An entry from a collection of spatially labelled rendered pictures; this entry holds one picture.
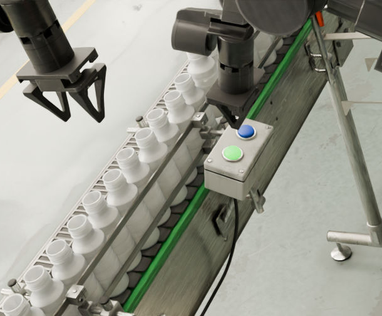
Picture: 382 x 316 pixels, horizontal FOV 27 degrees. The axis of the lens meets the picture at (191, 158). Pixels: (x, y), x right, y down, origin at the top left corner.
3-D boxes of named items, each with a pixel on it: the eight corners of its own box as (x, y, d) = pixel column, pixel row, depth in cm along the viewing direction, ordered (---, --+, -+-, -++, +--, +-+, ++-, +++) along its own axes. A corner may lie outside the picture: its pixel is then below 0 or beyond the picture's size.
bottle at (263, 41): (255, 72, 182) (233, 10, 172) (250, 60, 187) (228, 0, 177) (280, 63, 181) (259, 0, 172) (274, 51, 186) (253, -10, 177)
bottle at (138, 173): (138, 221, 154) (104, 157, 144) (162, 203, 155) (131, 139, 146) (152, 234, 149) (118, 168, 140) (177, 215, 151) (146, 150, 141)
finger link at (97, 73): (101, 136, 106) (72, 79, 100) (62, 134, 110) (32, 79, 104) (126, 105, 110) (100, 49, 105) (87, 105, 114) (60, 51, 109)
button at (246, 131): (242, 127, 146) (242, 121, 145) (257, 131, 145) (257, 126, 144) (235, 137, 144) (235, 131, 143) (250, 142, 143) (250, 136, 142)
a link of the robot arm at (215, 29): (247, 39, 117) (258, 18, 121) (204, 31, 119) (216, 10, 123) (247, 75, 122) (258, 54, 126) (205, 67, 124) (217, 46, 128)
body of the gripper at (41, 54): (76, 86, 101) (51, 38, 97) (19, 86, 107) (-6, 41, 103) (101, 57, 105) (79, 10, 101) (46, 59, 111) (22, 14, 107)
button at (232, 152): (228, 148, 143) (228, 142, 142) (243, 153, 142) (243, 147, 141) (221, 158, 141) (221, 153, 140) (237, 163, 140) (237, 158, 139)
